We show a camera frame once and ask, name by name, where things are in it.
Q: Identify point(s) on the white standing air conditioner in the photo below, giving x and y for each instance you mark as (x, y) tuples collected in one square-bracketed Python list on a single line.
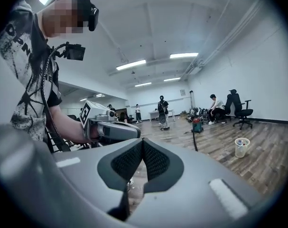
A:
[(192, 98)]

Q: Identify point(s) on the red and green vacuum cleaner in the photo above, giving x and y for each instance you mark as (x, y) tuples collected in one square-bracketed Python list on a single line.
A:
[(197, 125)]

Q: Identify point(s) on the white table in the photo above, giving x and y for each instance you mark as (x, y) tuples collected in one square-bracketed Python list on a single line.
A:
[(155, 112)]

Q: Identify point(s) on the grey ceiling pipe run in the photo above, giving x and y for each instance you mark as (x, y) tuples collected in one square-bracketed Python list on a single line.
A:
[(198, 62)]

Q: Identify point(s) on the black office chair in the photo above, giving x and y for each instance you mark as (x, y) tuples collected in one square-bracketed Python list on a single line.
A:
[(238, 110)]

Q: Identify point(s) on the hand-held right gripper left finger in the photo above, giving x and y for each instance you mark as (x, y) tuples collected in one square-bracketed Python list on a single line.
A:
[(86, 170)]

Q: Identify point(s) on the white mesh wastebasket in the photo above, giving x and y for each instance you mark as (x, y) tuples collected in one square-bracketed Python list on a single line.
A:
[(241, 148)]

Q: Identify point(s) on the wall notice sheet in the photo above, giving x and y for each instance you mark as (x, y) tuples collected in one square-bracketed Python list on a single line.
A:
[(182, 92)]

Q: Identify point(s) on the black and white patterned shirt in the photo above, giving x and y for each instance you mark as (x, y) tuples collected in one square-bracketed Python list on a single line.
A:
[(22, 98)]

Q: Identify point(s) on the black head-worn camera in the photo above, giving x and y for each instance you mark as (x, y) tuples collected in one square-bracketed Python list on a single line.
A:
[(93, 20)]

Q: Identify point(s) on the person's left forearm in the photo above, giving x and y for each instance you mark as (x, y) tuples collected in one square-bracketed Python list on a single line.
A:
[(67, 127)]

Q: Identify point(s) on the person's head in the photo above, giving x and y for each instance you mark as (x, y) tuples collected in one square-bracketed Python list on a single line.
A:
[(49, 28)]

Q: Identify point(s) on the black chest-mounted device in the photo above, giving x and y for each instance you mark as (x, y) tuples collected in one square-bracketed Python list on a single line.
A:
[(75, 52)]

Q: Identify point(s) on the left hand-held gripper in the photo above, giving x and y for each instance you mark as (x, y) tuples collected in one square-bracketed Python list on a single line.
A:
[(115, 130)]

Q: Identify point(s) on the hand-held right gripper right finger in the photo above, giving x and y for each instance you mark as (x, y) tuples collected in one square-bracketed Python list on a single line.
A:
[(193, 174)]

